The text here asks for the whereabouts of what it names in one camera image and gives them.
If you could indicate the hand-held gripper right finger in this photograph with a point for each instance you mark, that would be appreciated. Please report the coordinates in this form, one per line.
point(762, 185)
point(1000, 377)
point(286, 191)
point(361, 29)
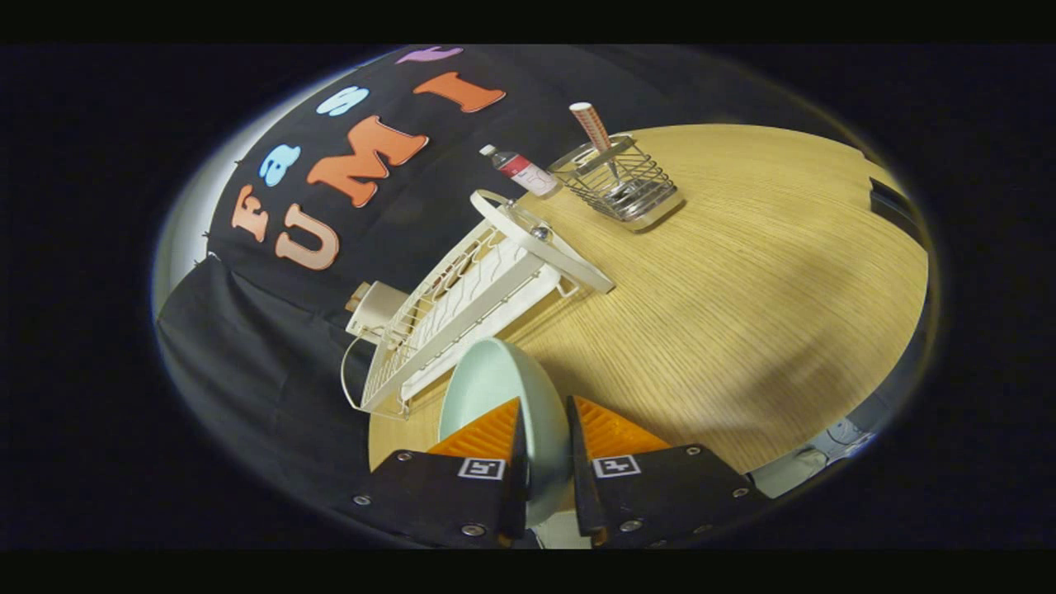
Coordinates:
point(582, 495)

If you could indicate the white toaster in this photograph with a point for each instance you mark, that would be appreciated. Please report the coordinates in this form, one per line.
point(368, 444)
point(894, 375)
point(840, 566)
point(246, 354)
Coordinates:
point(381, 307)

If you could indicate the black backdrop cloth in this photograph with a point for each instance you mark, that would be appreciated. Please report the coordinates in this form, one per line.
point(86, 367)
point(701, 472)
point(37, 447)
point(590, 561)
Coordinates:
point(272, 355)

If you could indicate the pale green plate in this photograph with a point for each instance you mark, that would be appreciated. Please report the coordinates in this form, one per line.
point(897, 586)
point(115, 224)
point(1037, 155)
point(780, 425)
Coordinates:
point(495, 379)

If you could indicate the brown toast slices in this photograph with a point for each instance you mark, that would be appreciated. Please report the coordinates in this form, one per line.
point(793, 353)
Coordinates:
point(356, 299)

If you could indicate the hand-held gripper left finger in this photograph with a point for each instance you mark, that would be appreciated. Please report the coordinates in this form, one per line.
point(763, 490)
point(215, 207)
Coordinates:
point(518, 487)

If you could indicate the clear plastic bottle red label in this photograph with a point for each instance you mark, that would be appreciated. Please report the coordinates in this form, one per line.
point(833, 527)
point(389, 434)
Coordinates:
point(528, 172)

